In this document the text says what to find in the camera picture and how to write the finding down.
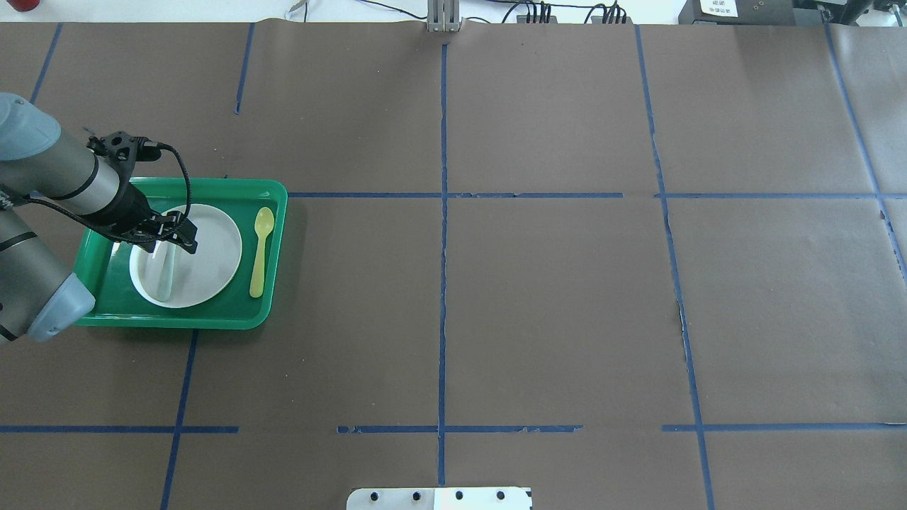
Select red object at corner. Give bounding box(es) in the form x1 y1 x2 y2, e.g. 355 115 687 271
6 0 41 12

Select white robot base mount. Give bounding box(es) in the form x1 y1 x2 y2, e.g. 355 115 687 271
346 485 534 509

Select black box with label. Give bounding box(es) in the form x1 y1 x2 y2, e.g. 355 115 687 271
677 1 796 26

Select black cable connectors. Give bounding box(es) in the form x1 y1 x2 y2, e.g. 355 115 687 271
502 1 633 25

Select yellow plastic spoon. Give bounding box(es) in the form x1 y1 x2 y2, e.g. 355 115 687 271
249 207 275 298

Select green plastic tray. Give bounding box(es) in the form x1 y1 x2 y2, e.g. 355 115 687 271
74 178 288 330

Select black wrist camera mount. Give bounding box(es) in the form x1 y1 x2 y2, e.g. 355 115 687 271
86 130 162 174

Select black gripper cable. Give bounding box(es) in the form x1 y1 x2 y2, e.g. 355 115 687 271
21 142 193 245

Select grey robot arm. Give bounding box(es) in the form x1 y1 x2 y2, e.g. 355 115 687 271
1 91 198 345

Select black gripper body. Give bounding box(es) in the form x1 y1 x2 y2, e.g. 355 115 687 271
106 183 167 243

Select white round plate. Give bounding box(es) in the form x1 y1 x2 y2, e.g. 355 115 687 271
129 204 242 309

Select pale translucent plastic fork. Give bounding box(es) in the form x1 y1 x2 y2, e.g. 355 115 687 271
146 243 177 302

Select grey aluminium post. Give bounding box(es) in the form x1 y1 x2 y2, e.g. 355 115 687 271
427 0 463 33

